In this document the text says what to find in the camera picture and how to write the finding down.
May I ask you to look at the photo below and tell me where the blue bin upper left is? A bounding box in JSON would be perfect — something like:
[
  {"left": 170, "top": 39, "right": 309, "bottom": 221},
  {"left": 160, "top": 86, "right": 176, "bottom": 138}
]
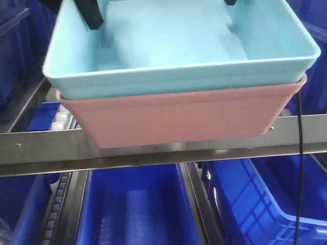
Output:
[{"left": 1, "top": 1, "right": 57, "bottom": 107}]

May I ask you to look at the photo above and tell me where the blue bin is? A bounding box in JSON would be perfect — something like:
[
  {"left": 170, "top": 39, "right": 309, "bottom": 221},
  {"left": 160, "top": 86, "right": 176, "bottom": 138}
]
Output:
[
  {"left": 1, "top": 174, "right": 60, "bottom": 244},
  {"left": 286, "top": 0, "right": 327, "bottom": 118},
  {"left": 76, "top": 164, "right": 200, "bottom": 244},
  {"left": 201, "top": 155, "right": 326, "bottom": 244},
  {"left": 1, "top": 1, "right": 57, "bottom": 107}
]

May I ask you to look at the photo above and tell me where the blue bin lower right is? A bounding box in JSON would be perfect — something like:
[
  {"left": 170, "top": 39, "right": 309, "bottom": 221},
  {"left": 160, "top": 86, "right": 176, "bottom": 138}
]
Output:
[{"left": 201, "top": 155, "right": 326, "bottom": 244}]

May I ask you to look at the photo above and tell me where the black cable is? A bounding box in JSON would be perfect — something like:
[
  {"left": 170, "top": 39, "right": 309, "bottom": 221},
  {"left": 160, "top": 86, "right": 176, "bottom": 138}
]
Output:
[{"left": 293, "top": 90, "right": 305, "bottom": 245}]

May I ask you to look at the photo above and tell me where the blue bin lower left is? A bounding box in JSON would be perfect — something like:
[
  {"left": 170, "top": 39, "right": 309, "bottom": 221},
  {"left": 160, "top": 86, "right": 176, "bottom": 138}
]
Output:
[{"left": 1, "top": 174, "right": 60, "bottom": 244}]

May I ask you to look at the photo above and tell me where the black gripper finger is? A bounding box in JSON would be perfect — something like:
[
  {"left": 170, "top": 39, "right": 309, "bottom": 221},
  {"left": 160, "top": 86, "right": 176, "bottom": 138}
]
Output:
[
  {"left": 75, "top": 0, "right": 104, "bottom": 30},
  {"left": 224, "top": 0, "right": 237, "bottom": 6}
]

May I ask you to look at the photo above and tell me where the pink plastic box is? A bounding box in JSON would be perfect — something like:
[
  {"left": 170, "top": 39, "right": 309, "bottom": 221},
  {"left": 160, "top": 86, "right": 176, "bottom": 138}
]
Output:
[{"left": 57, "top": 76, "right": 307, "bottom": 149}]

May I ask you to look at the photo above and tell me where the light blue plastic box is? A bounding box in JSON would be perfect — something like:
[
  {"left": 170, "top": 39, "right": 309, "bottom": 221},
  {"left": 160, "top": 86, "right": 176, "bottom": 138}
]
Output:
[{"left": 43, "top": 1, "right": 320, "bottom": 100}]

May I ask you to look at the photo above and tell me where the blue bin upper right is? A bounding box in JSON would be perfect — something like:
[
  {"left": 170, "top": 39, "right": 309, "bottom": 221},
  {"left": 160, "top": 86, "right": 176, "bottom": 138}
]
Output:
[{"left": 286, "top": 0, "right": 327, "bottom": 118}]

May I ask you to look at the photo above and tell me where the white roller track left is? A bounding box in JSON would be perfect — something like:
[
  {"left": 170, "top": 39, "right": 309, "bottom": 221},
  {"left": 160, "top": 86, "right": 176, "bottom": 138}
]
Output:
[{"left": 50, "top": 105, "right": 72, "bottom": 131}]

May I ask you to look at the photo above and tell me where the steel shelf rack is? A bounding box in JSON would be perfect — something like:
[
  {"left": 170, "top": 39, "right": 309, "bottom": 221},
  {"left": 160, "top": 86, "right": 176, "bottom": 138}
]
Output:
[{"left": 1, "top": 79, "right": 326, "bottom": 244}]

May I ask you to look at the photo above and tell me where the blue bin lower middle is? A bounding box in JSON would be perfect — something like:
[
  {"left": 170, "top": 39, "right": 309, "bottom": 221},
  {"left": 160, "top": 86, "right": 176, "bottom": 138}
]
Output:
[{"left": 76, "top": 164, "right": 200, "bottom": 244}]

